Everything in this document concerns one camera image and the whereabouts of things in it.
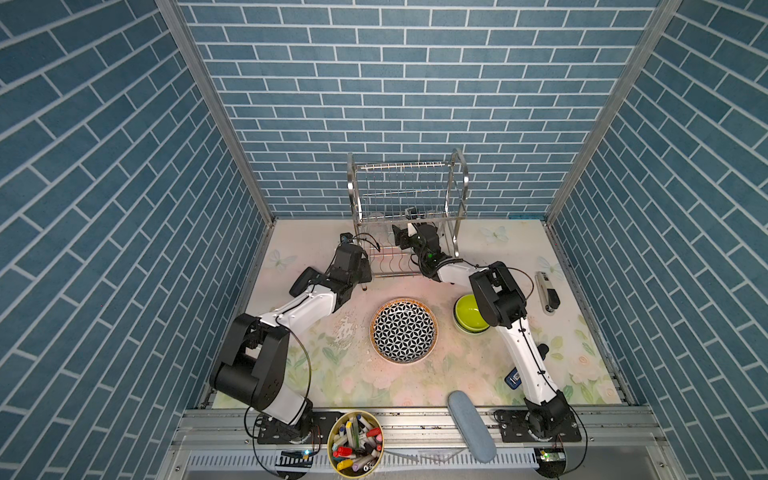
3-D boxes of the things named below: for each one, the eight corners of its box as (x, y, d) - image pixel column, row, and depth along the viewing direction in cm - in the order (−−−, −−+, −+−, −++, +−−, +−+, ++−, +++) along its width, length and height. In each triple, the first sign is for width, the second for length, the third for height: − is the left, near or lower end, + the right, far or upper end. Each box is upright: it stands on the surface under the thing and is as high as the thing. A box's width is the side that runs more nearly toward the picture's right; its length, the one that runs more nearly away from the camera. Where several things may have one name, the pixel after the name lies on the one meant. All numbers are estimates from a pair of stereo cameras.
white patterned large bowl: (369, 364, 85) (368, 358, 82) (373, 304, 98) (372, 297, 94) (438, 365, 86) (440, 359, 82) (433, 305, 98) (435, 297, 95)
